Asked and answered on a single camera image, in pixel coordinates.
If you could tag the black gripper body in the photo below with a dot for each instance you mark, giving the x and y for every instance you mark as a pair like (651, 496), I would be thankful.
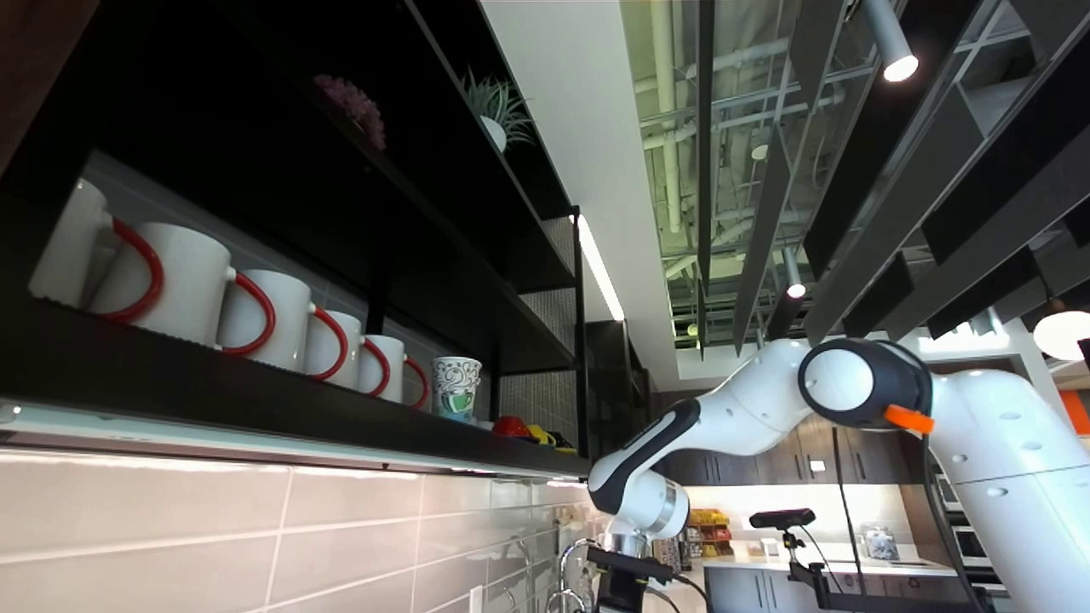
(625, 592)

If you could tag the floral paper cup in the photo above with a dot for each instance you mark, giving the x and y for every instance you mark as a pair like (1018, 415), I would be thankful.
(457, 388)

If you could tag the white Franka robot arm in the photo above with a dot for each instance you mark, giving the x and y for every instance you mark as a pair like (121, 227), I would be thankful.
(773, 397)

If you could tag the under-shelf light strip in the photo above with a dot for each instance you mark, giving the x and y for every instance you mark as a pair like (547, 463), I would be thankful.
(227, 443)

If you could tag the black shelf unit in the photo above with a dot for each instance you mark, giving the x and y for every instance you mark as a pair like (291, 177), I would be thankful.
(283, 103)

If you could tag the chrome faucet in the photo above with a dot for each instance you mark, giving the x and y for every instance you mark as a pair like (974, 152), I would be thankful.
(565, 568)

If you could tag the yellow red packaged snacks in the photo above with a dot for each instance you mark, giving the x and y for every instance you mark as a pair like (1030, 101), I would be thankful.
(709, 530)

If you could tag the small yellow object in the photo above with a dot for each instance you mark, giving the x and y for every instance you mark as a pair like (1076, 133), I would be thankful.
(543, 434)

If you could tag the small red object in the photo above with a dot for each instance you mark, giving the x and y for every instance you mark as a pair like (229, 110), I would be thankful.
(512, 427)

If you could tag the bluish glass jar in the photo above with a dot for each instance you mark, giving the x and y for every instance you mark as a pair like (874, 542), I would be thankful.
(877, 542)

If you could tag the orange tape flag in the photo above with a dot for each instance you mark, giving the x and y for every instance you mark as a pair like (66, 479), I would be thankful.
(909, 419)

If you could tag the small ceiling spotlight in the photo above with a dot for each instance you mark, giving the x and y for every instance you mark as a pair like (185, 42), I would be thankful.
(794, 281)

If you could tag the green plant white pot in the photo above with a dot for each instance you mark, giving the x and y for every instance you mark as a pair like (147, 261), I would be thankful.
(500, 113)

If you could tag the round white pendant lamp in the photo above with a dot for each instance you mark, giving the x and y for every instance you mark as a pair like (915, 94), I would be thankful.
(1063, 334)

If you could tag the purple potted plant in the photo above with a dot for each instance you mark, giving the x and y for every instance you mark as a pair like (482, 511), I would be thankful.
(350, 110)

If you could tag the large ceiling spotlight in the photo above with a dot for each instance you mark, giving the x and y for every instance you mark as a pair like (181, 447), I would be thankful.
(891, 39)

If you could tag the white ceramic mug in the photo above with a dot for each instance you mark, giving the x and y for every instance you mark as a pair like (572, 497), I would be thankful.
(71, 243)

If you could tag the black bar camera on tripod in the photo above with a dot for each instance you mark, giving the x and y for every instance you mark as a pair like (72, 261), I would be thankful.
(786, 520)

